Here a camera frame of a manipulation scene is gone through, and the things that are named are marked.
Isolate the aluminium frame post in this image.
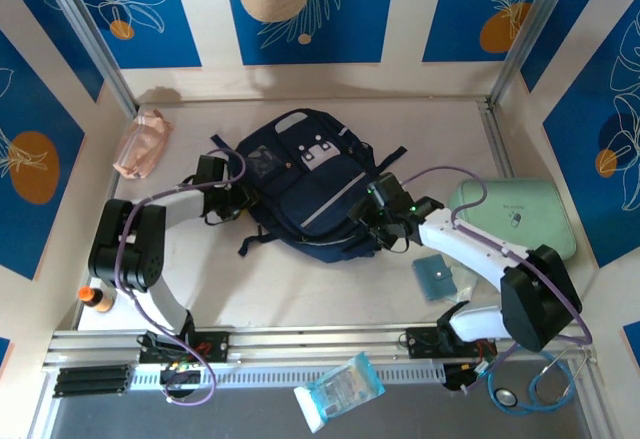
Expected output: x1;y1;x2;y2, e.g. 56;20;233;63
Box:
492;0;576;105
34;0;139;115

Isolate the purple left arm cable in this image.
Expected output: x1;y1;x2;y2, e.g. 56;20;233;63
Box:
114;147;249;408

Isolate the mint green zip case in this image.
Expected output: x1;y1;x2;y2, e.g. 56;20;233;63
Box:
447;178;577;260

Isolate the blue stethoscope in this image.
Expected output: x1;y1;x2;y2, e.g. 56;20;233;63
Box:
487;348;591;416

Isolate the teal snap card wallet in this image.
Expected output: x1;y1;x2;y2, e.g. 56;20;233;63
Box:
411;253;457;301

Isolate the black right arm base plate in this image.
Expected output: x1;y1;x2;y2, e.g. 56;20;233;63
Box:
405;325;499;360

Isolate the clear plastic bag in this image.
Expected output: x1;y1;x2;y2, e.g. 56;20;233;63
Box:
447;263;481;305

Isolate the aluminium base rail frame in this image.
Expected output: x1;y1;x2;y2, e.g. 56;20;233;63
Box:
42;321;599;375

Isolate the pink transparent pouch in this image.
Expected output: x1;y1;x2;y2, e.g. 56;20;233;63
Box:
112;107;175;181

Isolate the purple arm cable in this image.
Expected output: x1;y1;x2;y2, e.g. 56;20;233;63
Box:
402;166;594;395
114;147;249;408

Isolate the blue wet wipes pack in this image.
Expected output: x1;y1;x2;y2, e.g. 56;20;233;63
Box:
293;351;387;434

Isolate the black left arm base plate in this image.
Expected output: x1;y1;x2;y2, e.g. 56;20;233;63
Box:
138;331;230;365

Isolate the aluminium side rail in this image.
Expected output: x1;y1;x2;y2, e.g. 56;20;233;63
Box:
477;100;561;320

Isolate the navy blue backpack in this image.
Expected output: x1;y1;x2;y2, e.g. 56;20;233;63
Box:
209;107;409;265

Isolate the black ribbed bar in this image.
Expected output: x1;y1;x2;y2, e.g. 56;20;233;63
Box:
52;364;134;399

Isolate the orange cap small bottle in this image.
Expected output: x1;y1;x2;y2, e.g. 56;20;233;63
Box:
77;286;115;314

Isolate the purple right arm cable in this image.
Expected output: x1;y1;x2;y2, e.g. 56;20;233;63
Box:
402;166;594;395

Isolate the white slotted cable duct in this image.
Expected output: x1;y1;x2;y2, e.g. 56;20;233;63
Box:
129;362;446;393

